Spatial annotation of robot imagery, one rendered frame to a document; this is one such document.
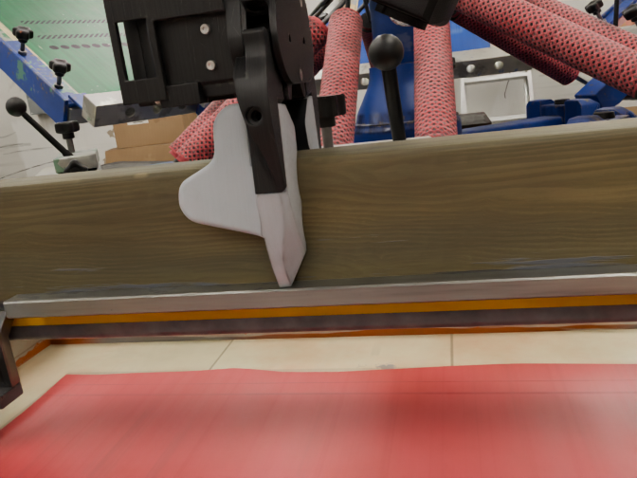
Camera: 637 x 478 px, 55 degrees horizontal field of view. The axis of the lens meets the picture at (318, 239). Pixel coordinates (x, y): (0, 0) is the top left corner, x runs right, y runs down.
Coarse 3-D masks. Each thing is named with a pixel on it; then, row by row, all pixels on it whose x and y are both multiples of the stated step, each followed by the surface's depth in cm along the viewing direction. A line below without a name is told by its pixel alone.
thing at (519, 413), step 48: (336, 384) 38; (384, 384) 38; (432, 384) 37; (480, 384) 36; (528, 384) 36; (576, 384) 35; (624, 384) 34; (336, 432) 33; (384, 432) 33; (432, 432) 32; (480, 432) 32; (528, 432) 31; (576, 432) 31; (624, 432) 30
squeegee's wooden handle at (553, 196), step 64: (576, 128) 28; (0, 192) 34; (64, 192) 33; (128, 192) 33; (320, 192) 31; (384, 192) 30; (448, 192) 29; (512, 192) 29; (576, 192) 28; (0, 256) 35; (64, 256) 35; (128, 256) 34; (192, 256) 33; (256, 256) 32; (320, 256) 32; (384, 256) 31; (448, 256) 30; (512, 256) 30; (576, 256) 29
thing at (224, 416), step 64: (64, 384) 43; (128, 384) 42; (192, 384) 41; (256, 384) 40; (320, 384) 39; (0, 448) 36; (64, 448) 35; (128, 448) 34; (192, 448) 33; (256, 448) 33
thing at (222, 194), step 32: (224, 128) 29; (288, 128) 29; (224, 160) 30; (288, 160) 29; (192, 192) 30; (224, 192) 30; (288, 192) 28; (224, 224) 30; (256, 224) 30; (288, 224) 29; (288, 256) 30
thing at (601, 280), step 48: (144, 288) 34; (192, 288) 33; (240, 288) 32; (288, 288) 31; (336, 288) 30; (384, 288) 30; (432, 288) 29; (480, 288) 29; (528, 288) 29; (576, 288) 28; (624, 288) 28
